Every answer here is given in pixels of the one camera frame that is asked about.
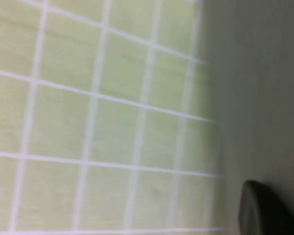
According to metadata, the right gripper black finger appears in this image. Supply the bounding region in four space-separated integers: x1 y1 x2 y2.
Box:
237 180 294 235

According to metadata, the green checked tablecloth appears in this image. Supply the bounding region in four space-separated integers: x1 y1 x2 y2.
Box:
0 0 227 235

